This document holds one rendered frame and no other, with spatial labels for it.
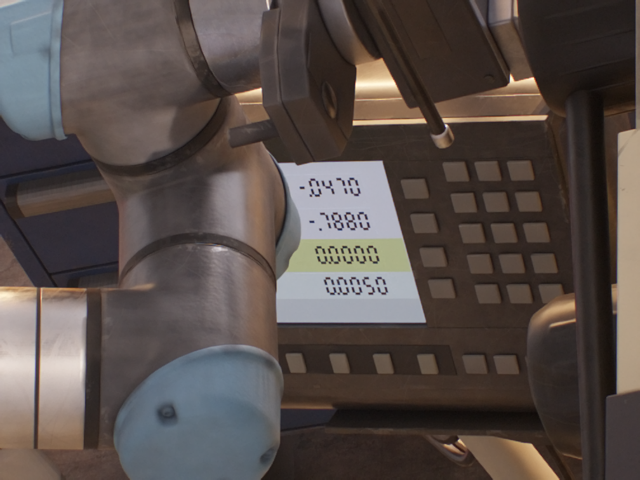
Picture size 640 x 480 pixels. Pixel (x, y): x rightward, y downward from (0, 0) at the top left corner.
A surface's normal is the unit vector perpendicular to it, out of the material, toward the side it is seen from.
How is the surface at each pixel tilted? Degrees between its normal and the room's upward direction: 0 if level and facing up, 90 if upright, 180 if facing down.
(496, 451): 52
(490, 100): 15
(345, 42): 94
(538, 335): 25
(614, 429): 0
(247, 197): 64
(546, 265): 70
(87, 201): 90
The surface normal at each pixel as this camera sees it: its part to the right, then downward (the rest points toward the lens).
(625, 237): -0.36, -0.65
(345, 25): -0.13, 0.60
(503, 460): -0.17, 0.19
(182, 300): -0.07, -0.75
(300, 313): -0.40, 0.50
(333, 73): 0.93, -0.21
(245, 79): 0.04, 0.88
